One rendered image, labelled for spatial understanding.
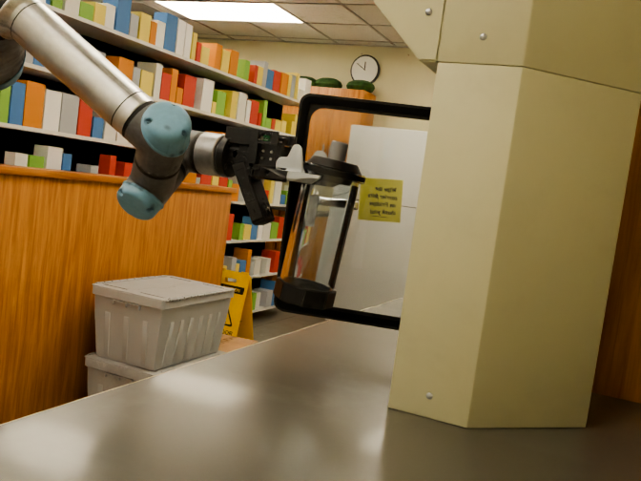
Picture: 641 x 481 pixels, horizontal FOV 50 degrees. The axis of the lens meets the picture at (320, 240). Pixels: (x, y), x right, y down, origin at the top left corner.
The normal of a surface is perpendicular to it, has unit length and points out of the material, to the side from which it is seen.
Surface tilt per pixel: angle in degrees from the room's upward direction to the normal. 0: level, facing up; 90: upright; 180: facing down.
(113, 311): 95
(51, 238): 90
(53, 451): 0
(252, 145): 90
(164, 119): 53
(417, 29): 90
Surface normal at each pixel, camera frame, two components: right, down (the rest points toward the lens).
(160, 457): 0.14, -0.99
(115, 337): -0.41, 0.11
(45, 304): 0.91, 0.15
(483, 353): 0.36, 0.12
